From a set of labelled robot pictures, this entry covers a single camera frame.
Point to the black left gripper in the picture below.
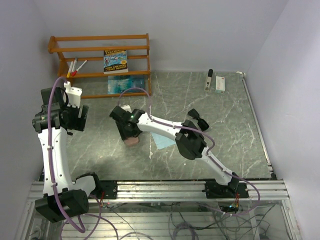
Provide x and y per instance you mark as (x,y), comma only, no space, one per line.
(78,123)

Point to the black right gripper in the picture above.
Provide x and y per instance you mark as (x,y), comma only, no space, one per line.
(124,134)

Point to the light blue cleaning cloth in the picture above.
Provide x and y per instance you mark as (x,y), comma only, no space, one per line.
(162,142)

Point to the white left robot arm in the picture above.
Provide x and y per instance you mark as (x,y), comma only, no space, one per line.
(60,192)

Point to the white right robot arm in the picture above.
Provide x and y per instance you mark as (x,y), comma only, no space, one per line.
(189,140)

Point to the black sunglasses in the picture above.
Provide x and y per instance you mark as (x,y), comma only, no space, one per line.
(200,121)

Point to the yellow marker pen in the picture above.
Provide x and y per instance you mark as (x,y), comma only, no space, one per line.
(70,69)

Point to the red marker pen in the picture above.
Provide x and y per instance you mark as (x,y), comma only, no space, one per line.
(76,71)

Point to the blue cover book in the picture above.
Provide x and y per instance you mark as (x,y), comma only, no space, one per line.
(119,83)

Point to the grey marker pen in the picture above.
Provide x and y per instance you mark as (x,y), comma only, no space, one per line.
(74,64)

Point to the illustrated paperback book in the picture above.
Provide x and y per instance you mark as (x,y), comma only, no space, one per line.
(115,62)

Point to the wooden shelf rack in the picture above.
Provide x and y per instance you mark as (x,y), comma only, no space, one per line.
(91,48)

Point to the white small carton box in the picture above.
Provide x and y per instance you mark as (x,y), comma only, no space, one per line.
(219,84)

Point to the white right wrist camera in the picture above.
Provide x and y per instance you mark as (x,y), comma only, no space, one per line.
(126,108)

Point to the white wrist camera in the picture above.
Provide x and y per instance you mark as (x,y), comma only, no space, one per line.
(126,108)
(74,95)

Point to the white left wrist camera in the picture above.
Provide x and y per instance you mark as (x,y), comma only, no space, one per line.
(74,95)

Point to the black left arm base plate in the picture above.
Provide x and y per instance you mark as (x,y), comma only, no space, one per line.
(106,190)

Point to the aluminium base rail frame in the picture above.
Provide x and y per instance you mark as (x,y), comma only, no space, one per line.
(173,191)

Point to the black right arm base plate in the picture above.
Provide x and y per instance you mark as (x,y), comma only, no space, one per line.
(213,190)

